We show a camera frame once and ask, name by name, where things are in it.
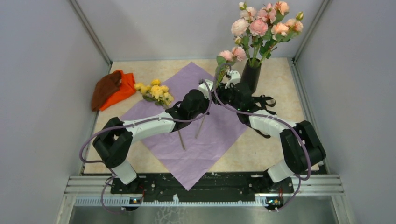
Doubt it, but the aluminium front rail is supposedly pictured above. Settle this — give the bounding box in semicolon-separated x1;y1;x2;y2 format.
64;173;345;207

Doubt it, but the pink flower stem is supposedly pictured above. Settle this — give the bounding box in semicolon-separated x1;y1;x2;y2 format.
231;2;258;68
259;9;304;63
250;3;276;59

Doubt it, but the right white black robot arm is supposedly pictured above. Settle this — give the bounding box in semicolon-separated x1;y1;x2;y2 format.
212;83;326;192

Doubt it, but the purple wrapping paper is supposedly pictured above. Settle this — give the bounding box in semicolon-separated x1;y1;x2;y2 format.
121;62;247;186

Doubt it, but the aluminium corner frame post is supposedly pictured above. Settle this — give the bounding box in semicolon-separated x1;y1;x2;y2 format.
67;0;113;66

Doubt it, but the black vase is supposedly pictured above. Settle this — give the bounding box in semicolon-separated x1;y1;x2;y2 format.
240;58;262;93

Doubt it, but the brown cloth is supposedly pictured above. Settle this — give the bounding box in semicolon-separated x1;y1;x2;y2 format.
91;71;121;112

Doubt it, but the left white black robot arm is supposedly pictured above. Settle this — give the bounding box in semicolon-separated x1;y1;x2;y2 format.
92;89;212;193

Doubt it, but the yellow rose bunch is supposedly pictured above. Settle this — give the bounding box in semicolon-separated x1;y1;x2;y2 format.
133;79;174;109

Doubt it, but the black ribbon with gold lettering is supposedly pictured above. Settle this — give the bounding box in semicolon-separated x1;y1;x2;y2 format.
253;94;276;139

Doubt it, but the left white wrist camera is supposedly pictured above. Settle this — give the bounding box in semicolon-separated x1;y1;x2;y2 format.
198;79;213;99

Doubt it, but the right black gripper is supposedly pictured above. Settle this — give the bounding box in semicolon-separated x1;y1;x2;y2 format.
212;81;241;111

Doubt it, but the peach flower stem in vase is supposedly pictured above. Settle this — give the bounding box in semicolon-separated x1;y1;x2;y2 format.
249;1;293;67

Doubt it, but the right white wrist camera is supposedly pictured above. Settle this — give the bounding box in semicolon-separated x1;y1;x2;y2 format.
225;70;241;89

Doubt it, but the orange cloth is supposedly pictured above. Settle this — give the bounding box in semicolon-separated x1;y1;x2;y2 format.
99;70;136;111

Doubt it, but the pink and white flower bunch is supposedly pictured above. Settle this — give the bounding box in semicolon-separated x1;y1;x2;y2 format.
195;46;248;140

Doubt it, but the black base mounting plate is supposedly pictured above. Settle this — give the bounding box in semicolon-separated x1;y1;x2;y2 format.
110;172;294;194

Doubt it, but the right aluminium frame post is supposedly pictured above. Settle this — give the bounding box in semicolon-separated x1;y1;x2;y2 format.
293;0;332;63

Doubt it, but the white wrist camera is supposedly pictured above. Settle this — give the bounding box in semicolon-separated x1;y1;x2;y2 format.
225;70;241;89
198;79;213;99

